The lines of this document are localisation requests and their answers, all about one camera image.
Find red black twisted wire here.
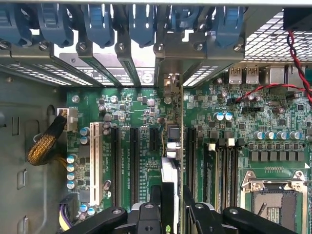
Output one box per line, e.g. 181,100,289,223
235,30,312,108

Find metal CPU socket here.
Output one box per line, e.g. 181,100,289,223
240,169,307,234

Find black intrusion switch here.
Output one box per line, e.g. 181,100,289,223
283,7,312,31

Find short black expansion slot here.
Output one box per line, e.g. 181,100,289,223
148,126,159,152

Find white expansion slot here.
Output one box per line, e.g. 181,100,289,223
89,121,103,207

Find installed black RAM stick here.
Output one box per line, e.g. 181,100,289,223
203,143,218,209

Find blue slot retention clip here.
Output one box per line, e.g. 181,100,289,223
128,3,156,48
38,3,74,48
170,4,203,34
0,3,26,47
214,6,245,48
84,3,115,48

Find braided power cable white plug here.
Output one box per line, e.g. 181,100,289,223
26,107,79,166

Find green Dell motherboard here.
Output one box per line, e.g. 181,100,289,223
65,65,312,234

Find black plug coloured wires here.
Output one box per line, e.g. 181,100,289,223
58,194,79,232

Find empty black RAM slot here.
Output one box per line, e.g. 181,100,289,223
225,137,241,210

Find long black expansion slot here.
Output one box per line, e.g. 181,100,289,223
111,126,122,208
186,126,197,195
130,126,140,207

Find open metal PC case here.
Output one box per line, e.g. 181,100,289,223
0,0,312,234

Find metal expansion slot cover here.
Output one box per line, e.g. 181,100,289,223
116,41,142,87
77,41,122,87

